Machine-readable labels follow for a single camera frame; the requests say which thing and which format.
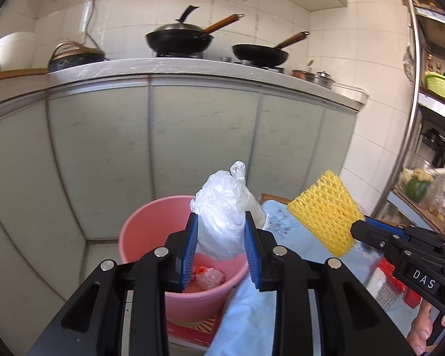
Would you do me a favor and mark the white plastic bag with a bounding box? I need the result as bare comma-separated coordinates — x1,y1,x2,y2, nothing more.
190,160,267,262

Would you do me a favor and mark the metal storage rack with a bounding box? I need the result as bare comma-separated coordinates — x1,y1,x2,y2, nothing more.
384,0,445,238

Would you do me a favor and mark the wooden table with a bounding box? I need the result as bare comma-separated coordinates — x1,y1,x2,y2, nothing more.
260,193,293,204

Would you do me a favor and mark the light blue floral cloth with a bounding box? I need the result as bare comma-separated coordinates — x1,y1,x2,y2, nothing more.
208,199,423,356

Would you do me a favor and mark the clear plastic container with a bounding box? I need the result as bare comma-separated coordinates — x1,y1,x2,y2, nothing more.
400,152,445,208

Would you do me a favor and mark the power cable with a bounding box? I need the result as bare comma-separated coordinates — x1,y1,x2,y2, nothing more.
82,0,106,60

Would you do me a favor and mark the wooden board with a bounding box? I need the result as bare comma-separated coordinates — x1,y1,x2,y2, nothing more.
0,68,49,83

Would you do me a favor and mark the pale green kitchen cabinet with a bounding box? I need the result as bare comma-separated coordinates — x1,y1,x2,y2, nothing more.
0,74,357,342

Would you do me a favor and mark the white plastic tray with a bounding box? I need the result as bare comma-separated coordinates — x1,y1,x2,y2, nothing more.
332,82,369,105

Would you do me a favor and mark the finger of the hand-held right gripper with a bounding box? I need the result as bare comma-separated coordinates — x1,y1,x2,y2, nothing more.
365,217,445,253
350,220,412,266

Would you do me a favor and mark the silver mesh scouring pad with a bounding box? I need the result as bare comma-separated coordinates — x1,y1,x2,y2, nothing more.
366,267,403,310

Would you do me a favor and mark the clear bubble wrap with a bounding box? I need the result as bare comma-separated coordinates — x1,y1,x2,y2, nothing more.
185,263,227,293

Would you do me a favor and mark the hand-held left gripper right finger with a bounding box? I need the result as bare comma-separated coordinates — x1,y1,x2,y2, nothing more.
244,211,418,356

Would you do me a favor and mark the white rice cooker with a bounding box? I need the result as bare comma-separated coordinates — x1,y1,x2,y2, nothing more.
0,31,36,75

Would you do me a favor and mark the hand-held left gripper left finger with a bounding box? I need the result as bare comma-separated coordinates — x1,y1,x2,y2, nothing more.
26,213,199,356

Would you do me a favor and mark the yellow foam fruit net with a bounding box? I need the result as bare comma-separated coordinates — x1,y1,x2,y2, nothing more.
286,170,366,257

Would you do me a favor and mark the speckled kitchen countertop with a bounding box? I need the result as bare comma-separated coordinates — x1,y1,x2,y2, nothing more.
0,57,362,119

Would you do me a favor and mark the green plastic basket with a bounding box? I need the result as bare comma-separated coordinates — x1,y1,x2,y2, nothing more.
425,73,445,106

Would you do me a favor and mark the black wok with steel lid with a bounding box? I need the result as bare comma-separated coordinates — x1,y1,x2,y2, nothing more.
145,5,245,55

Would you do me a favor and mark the steel basin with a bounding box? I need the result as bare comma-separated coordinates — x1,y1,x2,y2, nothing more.
292,67,321,84

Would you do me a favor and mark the cardboard shelf liner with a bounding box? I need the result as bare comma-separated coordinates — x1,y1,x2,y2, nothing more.
393,189,445,238

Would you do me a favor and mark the pink plastic bucket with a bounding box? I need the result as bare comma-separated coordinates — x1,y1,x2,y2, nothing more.
119,195,251,325

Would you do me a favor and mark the black wok wooden handle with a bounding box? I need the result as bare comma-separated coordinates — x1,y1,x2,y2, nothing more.
232,31,310,65

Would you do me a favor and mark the green bell pepper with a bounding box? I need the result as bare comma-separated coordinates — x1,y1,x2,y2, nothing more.
404,179,427,201

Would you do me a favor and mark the small lidded steel pot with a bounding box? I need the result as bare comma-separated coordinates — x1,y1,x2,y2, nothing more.
311,70,334,90

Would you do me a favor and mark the hanging metal strainer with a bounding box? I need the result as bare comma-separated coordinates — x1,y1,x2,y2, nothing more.
403,46,418,84

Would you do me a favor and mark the row of condiment bottles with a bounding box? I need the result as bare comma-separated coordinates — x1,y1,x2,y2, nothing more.
426,54,445,82

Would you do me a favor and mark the black pot with bail handle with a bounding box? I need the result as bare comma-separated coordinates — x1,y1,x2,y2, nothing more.
47,41,106,74

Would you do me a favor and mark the red cardboard box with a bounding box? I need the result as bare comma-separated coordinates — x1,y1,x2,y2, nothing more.
403,287,422,308

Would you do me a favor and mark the person's right hand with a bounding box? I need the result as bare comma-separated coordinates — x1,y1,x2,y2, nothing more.
406,298,445,355

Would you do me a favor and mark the red patterned mat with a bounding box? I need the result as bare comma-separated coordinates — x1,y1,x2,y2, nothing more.
167,311,223,347

